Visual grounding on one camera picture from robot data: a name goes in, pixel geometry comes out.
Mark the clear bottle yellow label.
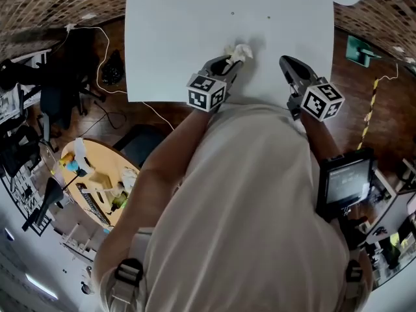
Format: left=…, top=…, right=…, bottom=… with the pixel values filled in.
left=57, top=153, right=76, bottom=172

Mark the round yellow wooden table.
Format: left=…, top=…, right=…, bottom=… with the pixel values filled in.
left=60, top=138, right=141, bottom=228

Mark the green dustpan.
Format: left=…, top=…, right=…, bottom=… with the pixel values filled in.
left=345, top=34, right=384, bottom=67

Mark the green plastic packet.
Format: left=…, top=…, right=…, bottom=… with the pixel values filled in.
left=111, top=194, right=129, bottom=210

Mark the white cloth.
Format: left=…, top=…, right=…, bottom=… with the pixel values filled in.
left=224, top=43, right=254, bottom=65
left=119, top=166, right=141, bottom=191

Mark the black tablet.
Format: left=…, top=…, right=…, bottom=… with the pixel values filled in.
left=315, top=148, right=375, bottom=222

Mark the black elbow strap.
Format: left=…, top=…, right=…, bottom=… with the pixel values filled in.
left=337, top=215, right=362, bottom=250

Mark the long white cable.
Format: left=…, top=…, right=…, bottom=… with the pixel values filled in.
left=64, top=24, right=176, bottom=132

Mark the dark grey swivel chair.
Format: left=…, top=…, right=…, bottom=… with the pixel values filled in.
left=112, top=123, right=167, bottom=169

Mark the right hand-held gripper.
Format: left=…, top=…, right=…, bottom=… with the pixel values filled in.
left=279, top=55, right=346, bottom=123

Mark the yellow black floor tape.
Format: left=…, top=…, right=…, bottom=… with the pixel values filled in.
left=356, top=77, right=380, bottom=151

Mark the black garbage bag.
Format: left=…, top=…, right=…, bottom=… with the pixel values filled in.
left=101, top=48, right=126, bottom=85

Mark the black desk lamp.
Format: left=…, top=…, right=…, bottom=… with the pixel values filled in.
left=34, top=170, right=97, bottom=228

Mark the ceiling light strip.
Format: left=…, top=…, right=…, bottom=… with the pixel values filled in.
left=25, top=273, right=60, bottom=301

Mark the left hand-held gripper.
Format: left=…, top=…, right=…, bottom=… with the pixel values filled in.
left=186, top=54, right=244, bottom=113

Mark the person's white shirt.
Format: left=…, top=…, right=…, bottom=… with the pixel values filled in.
left=94, top=101, right=374, bottom=312

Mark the person's left forearm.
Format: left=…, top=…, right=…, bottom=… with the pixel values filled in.
left=138, top=106, right=222, bottom=188

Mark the black keyboard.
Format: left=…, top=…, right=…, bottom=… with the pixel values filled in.
left=76, top=182, right=112, bottom=226

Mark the black mesh office chair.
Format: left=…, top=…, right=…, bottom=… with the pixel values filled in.
left=0, top=125, right=42, bottom=178
left=0, top=32, right=107, bottom=136

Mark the beige strap black buckle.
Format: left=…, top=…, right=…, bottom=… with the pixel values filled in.
left=110, top=257, right=146, bottom=312
left=344, top=259, right=365, bottom=312

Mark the white plastic bag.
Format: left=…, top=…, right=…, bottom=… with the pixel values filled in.
left=73, top=137, right=92, bottom=169

